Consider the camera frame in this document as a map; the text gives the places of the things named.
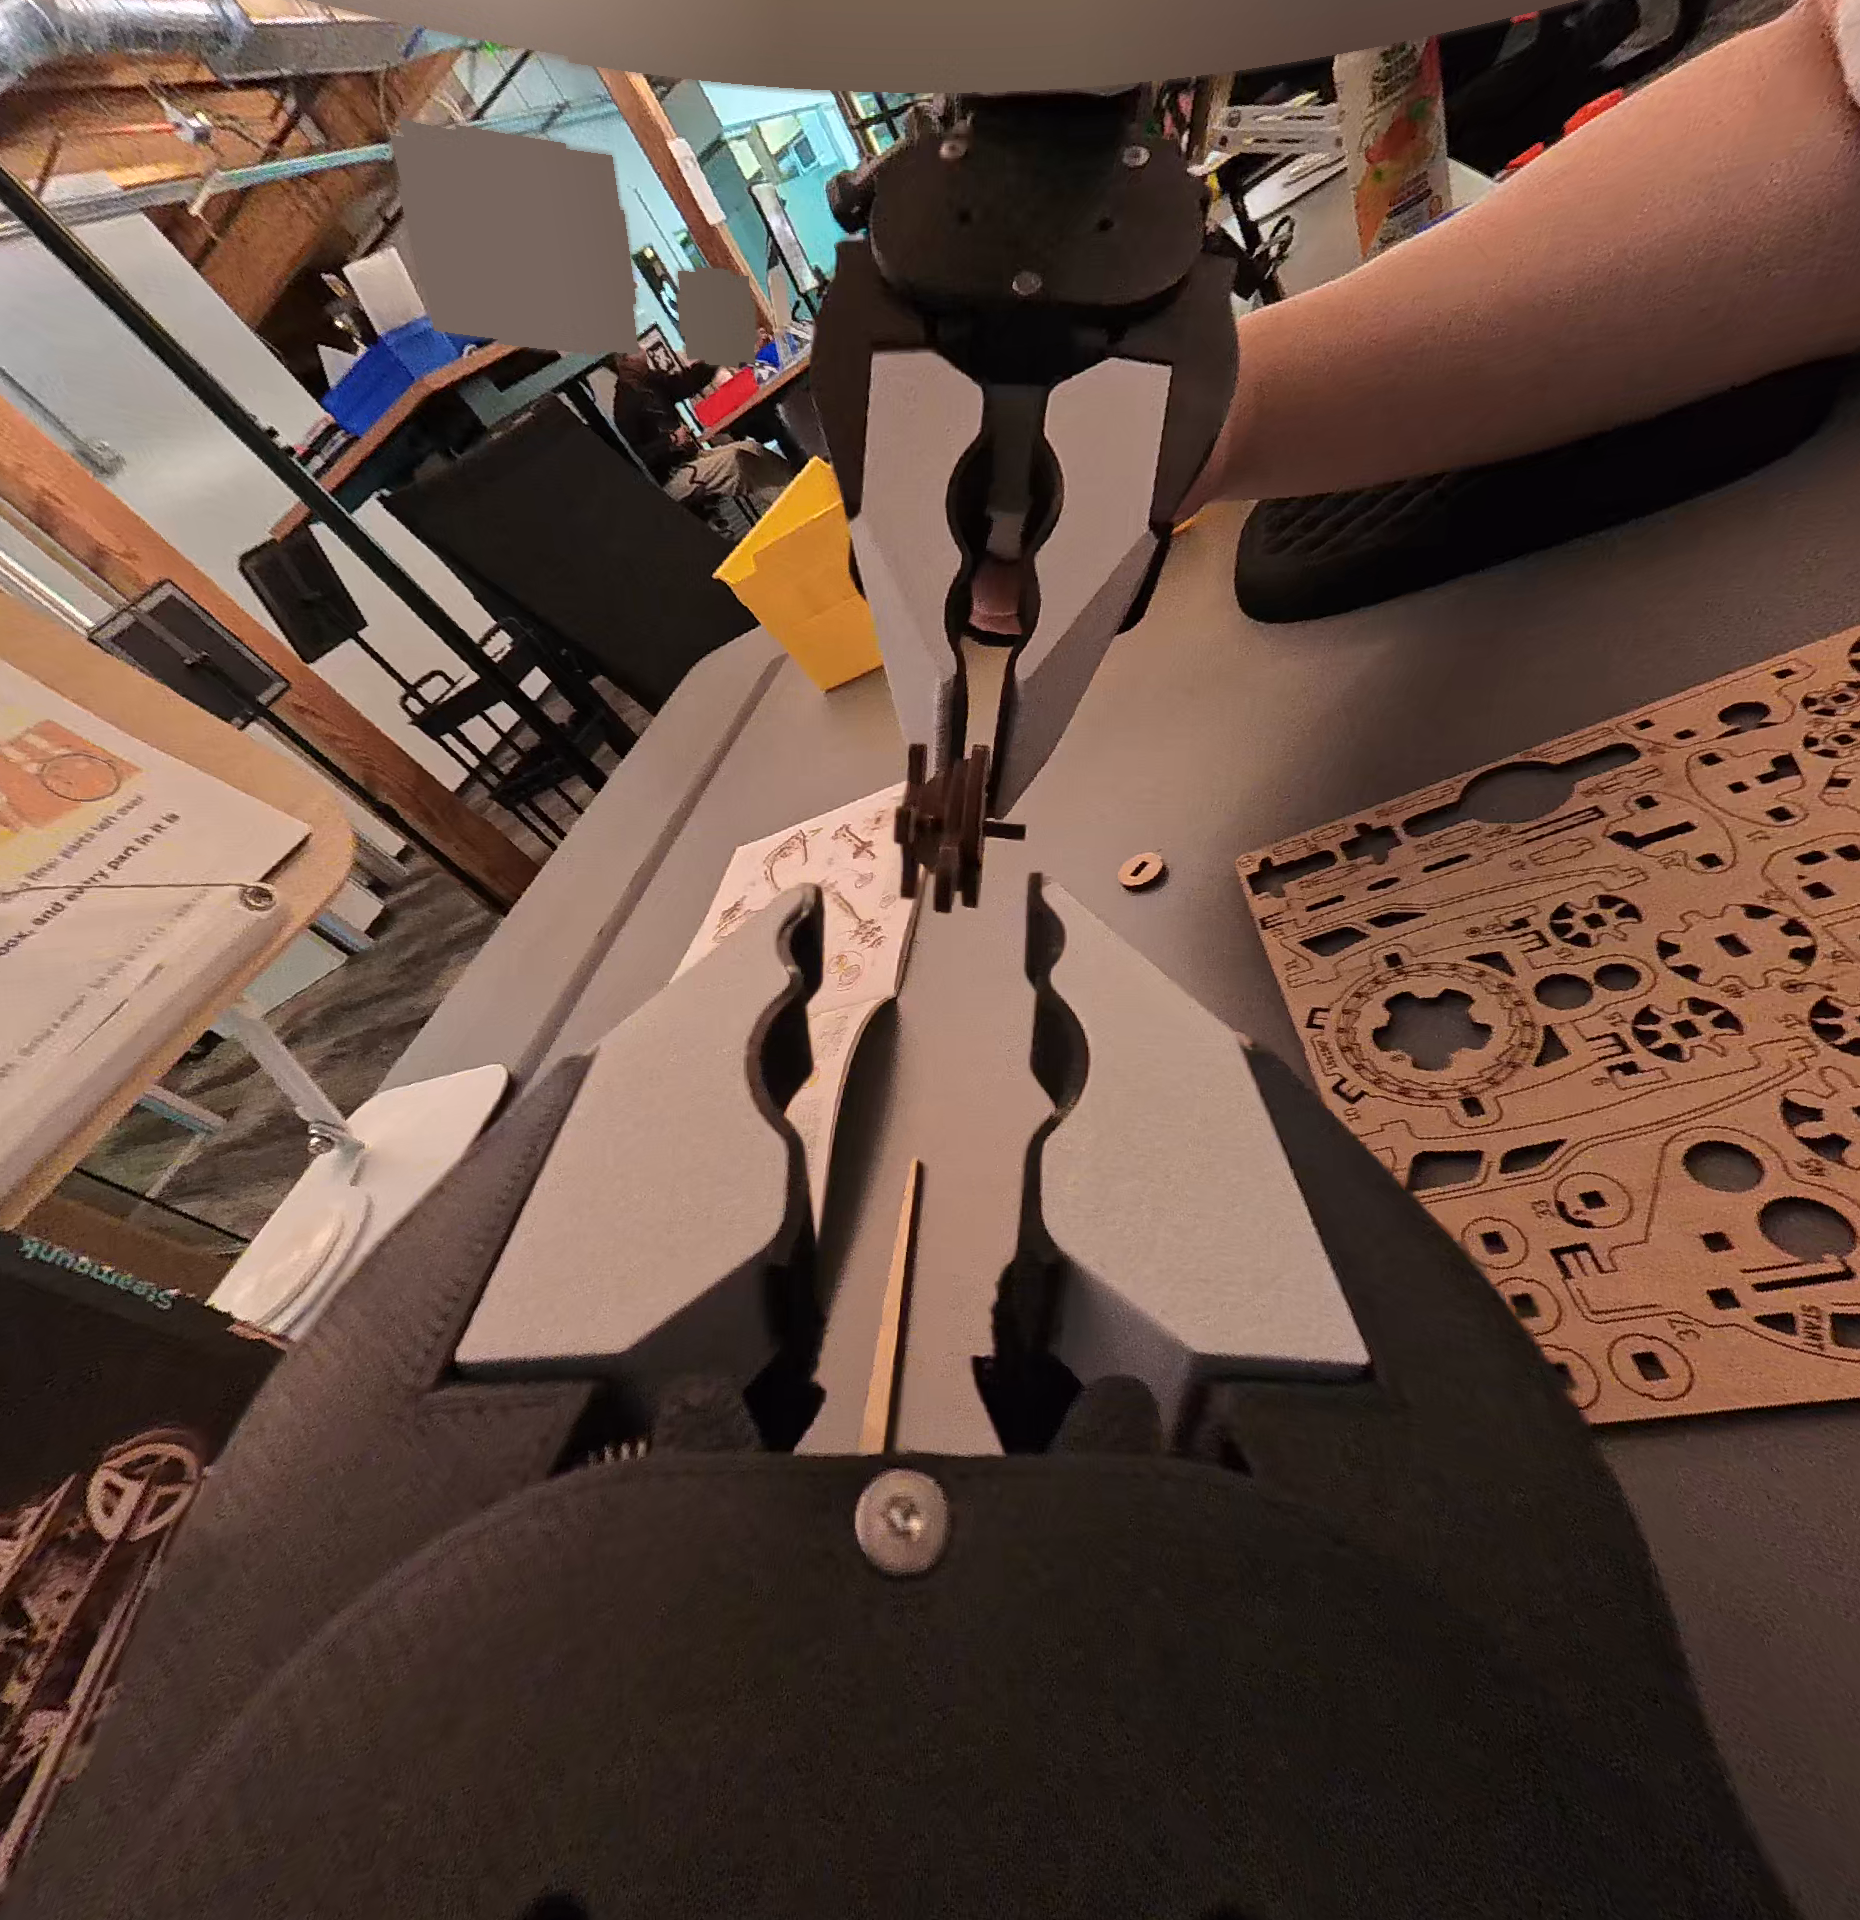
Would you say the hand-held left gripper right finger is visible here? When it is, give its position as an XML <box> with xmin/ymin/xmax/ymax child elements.
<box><xmin>971</xmin><ymin>874</ymin><xmax>1375</xmax><ymax>1451</ymax></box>

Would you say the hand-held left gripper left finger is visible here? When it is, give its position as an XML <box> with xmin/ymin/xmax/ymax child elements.
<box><xmin>454</xmin><ymin>884</ymin><xmax>834</xmax><ymax>1451</ymax></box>

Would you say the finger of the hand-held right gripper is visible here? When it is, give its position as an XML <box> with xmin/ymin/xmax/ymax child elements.
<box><xmin>851</xmin><ymin>347</ymin><xmax>997</xmax><ymax>770</ymax></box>
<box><xmin>985</xmin><ymin>356</ymin><xmax>1174</xmax><ymax>799</ymax></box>

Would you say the wooden model assembly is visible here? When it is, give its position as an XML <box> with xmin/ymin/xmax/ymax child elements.
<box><xmin>892</xmin><ymin>747</ymin><xmax>1030</xmax><ymax>910</ymax></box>

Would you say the person's right forearm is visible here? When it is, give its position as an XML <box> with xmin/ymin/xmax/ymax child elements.
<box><xmin>1171</xmin><ymin>0</ymin><xmax>1860</xmax><ymax>519</ymax></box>

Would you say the laser-cut wooden parts sheet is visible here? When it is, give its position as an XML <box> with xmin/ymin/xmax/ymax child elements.
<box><xmin>1233</xmin><ymin>614</ymin><xmax>1860</xmax><ymax>1421</ymax></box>

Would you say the black model kit box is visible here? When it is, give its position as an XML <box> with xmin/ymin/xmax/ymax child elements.
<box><xmin>0</xmin><ymin>1217</ymin><xmax>286</xmax><ymax>1875</ymax></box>

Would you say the yellow plastic bin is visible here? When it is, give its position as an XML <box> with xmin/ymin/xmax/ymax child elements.
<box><xmin>714</xmin><ymin>453</ymin><xmax>884</xmax><ymax>694</ymax></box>

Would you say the thin wooden stick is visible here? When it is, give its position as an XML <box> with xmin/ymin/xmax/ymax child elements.
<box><xmin>858</xmin><ymin>1158</ymin><xmax>920</xmax><ymax>1451</ymax></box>

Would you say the black wrist rest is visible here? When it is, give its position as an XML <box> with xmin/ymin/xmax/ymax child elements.
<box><xmin>1233</xmin><ymin>359</ymin><xmax>1847</xmax><ymax>626</ymax></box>

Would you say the black panel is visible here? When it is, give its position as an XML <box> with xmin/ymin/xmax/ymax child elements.
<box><xmin>384</xmin><ymin>398</ymin><xmax>754</xmax><ymax>721</ymax></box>

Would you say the round clear disc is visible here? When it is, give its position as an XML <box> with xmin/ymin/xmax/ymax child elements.
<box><xmin>244</xmin><ymin>1182</ymin><xmax>373</xmax><ymax>1339</ymax></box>

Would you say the illustrated instruction booklet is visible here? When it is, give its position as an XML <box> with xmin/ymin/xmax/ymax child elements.
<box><xmin>685</xmin><ymin>781</ymin><xmax>931</xmax><ymax>1200</ymax></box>

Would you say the white orange printed carton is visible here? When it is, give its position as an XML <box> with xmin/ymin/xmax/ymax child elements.
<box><xmin>1331</xmin><ymin>40</ymin><xmax>1453</xmax><ymax>259</ymax></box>

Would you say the black metal chair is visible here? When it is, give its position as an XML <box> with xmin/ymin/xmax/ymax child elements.
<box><xmin>402</xmin><ymin>613</ymin><xmax>634</xmax><ymax>845</ymax></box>

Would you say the blue plastic bin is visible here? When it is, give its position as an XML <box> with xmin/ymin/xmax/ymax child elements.
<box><xmin>322</xmin><ymin>320</ymin><xmax>458</xmax><ymax>438</ymax></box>

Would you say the black hanging box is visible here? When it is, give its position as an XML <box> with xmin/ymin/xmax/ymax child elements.
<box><xmin>238</xmin><ymin>524</ymin><xmax>370</xmax><ymax>666</ymax></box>

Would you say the rounded wooden display board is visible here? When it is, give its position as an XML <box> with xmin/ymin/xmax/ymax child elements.
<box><xmin>0</xmin><ymin>578</ymin><xmax>361</xmax><ymax>1229</ymax></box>

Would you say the wooden beam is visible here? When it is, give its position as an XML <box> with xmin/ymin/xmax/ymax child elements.
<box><xmin>0</xmin><ymin>366</ymin><xmax>540</xmax><ymax>909</ymax></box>

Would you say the black framed plate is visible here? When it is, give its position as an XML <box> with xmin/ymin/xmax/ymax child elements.
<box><xmin>92</xmin><ymin>578</ymin><xmax>289</xmax><ymax>733</ymax></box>

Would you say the black metal pole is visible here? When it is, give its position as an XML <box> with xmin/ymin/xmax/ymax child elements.
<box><xmin>0</xmin><ymin>132</ymin><xmax>512</xmax><ymax>705</ymax></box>

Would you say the wooden-top desk with teal frame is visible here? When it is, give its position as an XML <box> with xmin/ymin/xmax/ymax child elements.
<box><xmin>269</xmin><ymin>344</ymin><xmax>616</xmax><ymax>541</ymax></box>

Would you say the silver ventilation duct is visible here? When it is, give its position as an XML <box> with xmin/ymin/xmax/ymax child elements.
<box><xmin>0</xmin><ymin>0</ymin><xmax>257</xmax><ymax>116</ymax></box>

